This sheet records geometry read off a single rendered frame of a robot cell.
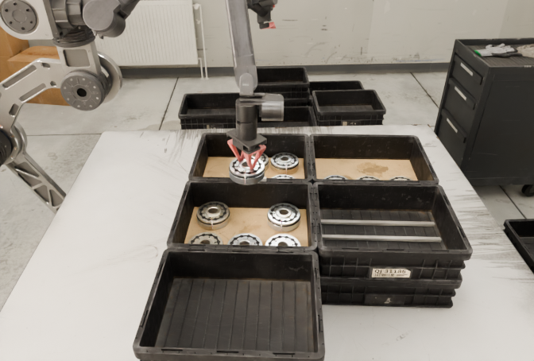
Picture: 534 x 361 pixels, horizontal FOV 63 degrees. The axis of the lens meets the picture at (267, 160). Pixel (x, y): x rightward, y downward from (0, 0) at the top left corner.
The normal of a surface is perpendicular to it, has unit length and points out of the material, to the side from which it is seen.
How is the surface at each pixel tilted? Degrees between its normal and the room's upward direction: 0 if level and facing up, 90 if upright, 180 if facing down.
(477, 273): 0
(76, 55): 90
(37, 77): 90
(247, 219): 0
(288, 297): 0
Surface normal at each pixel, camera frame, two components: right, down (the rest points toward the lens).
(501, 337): -0.01, -0.83
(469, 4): 0.03, 0.56
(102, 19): 0.02, 0.11
